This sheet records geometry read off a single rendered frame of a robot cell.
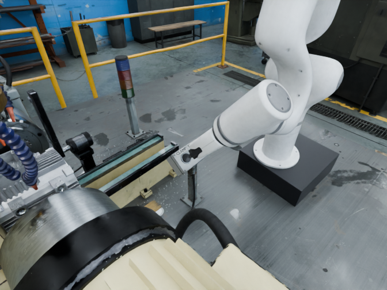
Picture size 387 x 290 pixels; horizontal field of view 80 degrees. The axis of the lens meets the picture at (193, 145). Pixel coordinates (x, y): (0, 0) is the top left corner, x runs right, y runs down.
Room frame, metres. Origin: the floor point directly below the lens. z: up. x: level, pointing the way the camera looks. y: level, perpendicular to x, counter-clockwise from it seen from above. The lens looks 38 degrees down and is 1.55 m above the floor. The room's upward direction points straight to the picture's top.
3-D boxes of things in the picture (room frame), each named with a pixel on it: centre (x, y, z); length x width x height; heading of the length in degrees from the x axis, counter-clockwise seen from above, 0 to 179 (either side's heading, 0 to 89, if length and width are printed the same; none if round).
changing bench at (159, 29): (5.78, 0.34, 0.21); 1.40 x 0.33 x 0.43; 128
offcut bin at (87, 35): (5.04, 2.31, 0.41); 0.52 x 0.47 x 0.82; 130
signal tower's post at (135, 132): (1.05, 0.32, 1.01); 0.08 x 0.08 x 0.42; 47
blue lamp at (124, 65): (1.05, 0.32, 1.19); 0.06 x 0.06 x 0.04
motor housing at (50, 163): (0.45, 0.47, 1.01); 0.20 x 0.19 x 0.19; 137
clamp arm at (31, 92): (0.64, 0.48, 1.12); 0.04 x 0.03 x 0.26; 137
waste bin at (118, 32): (5.64, 1.72, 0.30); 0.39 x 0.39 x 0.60
